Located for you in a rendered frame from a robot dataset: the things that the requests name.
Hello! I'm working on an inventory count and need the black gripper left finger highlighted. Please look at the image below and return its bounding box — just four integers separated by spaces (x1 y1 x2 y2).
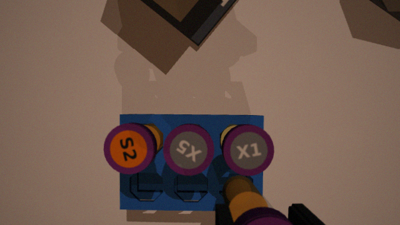
215 204 234 225

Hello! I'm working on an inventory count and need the blue tube rack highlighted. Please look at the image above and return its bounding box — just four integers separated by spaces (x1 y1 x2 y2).
119 114 264 211

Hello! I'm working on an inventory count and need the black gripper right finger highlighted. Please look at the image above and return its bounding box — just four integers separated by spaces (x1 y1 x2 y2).
288 203 325 225

